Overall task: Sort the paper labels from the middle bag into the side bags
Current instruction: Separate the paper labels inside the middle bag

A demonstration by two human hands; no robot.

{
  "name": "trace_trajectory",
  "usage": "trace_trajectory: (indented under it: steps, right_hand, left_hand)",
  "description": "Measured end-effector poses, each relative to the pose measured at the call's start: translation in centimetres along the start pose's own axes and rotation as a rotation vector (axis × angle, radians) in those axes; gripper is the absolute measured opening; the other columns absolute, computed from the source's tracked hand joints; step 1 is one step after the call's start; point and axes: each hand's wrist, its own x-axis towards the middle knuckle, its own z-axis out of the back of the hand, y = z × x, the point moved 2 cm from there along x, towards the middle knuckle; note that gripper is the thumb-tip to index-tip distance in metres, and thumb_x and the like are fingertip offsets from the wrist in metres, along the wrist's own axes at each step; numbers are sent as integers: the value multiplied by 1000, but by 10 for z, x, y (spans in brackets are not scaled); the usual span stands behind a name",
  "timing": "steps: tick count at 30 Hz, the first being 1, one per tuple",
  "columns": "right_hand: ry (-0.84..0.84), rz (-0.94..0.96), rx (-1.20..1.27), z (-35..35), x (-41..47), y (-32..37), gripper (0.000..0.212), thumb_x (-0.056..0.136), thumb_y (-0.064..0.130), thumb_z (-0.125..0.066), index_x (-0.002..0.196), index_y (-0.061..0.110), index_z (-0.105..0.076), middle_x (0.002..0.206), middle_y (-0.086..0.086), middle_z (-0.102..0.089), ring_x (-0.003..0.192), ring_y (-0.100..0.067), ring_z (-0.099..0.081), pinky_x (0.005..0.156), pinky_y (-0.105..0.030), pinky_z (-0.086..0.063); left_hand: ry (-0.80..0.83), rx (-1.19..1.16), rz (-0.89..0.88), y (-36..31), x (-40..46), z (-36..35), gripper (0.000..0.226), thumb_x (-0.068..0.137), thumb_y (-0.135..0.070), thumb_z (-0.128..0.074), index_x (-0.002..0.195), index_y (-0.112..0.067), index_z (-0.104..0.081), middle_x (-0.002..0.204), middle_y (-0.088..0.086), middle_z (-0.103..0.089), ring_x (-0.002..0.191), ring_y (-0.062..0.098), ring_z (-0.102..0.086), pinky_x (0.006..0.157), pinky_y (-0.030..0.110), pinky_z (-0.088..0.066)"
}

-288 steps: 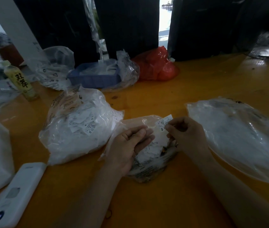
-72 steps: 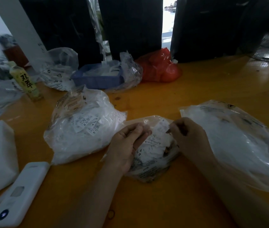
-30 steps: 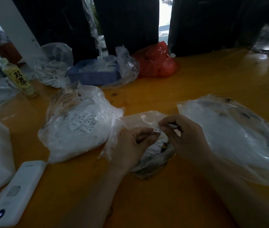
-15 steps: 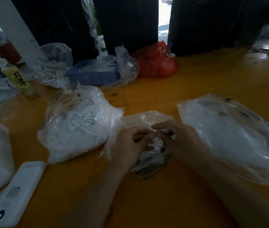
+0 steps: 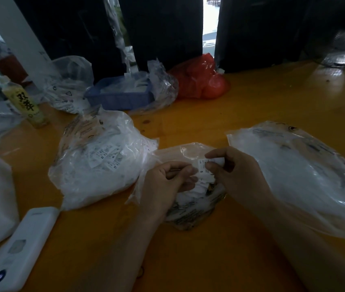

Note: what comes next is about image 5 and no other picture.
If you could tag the person's right hand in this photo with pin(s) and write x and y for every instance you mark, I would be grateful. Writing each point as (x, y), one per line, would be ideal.
(239, 179)

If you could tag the person's left hand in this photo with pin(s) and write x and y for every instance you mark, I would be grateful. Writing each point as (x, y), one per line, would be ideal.
(160, 191)

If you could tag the person's right thumb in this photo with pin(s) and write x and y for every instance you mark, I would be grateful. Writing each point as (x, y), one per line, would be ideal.
(216, 168)

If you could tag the person's left middle finger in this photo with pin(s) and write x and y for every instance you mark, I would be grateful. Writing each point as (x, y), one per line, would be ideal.
(188, 187)

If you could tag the person's left thumb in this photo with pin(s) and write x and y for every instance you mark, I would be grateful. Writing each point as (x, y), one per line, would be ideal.
(182, 167)

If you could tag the white garment size label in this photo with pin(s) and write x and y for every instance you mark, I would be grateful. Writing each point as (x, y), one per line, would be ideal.
(206, 170)

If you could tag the person's right forearm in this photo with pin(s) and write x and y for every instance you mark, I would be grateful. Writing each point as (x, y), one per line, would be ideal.
(309, 249)

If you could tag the person's left forearm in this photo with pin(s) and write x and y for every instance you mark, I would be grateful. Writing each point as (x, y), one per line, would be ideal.
(114, 255)

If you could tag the small clear bag of labels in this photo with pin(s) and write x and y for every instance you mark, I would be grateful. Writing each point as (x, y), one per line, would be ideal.
(187, 194)

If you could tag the large clear bag of labels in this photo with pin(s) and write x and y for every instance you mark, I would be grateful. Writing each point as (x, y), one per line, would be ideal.
(99, 161)

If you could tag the clear bag around basket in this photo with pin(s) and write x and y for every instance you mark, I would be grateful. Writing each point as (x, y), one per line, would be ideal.
(157, 85)

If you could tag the flat clear plastic bag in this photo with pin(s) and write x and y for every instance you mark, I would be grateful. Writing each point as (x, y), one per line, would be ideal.
(306, 179)

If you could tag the red plastic bag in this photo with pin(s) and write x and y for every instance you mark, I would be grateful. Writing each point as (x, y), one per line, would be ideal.
(201, 77)

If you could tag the blue plastic basket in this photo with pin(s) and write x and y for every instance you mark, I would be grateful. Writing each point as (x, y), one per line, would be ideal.
(120, 92)

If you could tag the clear printed plastic bag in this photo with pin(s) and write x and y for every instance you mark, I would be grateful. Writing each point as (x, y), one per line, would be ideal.
(67, 85)

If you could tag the black curtain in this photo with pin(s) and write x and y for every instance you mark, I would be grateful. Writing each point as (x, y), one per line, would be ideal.
(108, 30)
(282, 30)

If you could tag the yellow drink bottle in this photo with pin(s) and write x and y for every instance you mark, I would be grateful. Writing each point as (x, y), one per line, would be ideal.
(24, 101)

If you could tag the white remote control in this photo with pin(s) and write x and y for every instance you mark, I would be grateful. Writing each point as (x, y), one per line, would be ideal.
(17, 252)

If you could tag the white slanted post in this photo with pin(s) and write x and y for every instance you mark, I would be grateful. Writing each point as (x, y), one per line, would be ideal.
(17, 36)

